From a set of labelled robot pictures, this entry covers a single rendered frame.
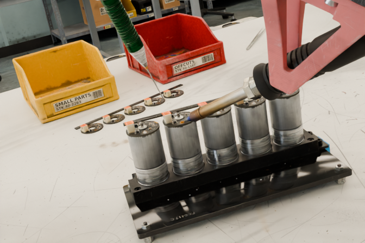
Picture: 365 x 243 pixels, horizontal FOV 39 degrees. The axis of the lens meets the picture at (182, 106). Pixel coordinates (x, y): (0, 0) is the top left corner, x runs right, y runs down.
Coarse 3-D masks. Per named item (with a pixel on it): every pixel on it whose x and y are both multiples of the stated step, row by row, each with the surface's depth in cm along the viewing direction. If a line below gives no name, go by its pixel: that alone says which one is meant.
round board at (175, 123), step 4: (180, 112) 39; (184, 112) 39; (188, 112) 39; (172, 116) 38; (176, 116) 38; (184, 116) 38; (172, 120) 38; (176, 120) 37; (180, 120) 37; (164, 124) 37; (168, 124) 37; (172, 124) 37; (176, 124) 37; (180, 124) 37; (184, 124) 37
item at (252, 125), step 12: (240, 108) 38; (252, 108) 38; (264, 108) 38; (240, 120) 39; (252, 120) 38; (264, 120) 38; (240, 132) 39; (252, 132) 38; (264, 132) 39; (240, 144) 40; (252, 144) 39; (264, 144) 39
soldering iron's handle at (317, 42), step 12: (324, 36) 29; (300, 48) 30; (312, 48) 29; (348, 48) 28; (360, 48) 27; (288, 60) 30; (300, 60) 30; (336, 60) 28; (348, 60) 28; (264, 72) 31; (324, 72) 30; (264, 84) 31; (264, 96) 32; (276, 96) 32
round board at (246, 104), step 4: (244, 100) 39; (256, 100) 38; (260, 100) 38; (264, 100) 38; (236, 104) 38; (240, 104) 38; (244, 104) 38; (248, 104) 38; (252, 104) 38; (256, 104) 38; (260, 104) 38
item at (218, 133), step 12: (204, 120) 38; (216, 120) 37; (228, 120) 38; (204, 132) 38; (216, 132) 38; (228, 132) 38; (216, 144) 38; (228, 144) 38; (216, 156) 38; (228, 156) 38
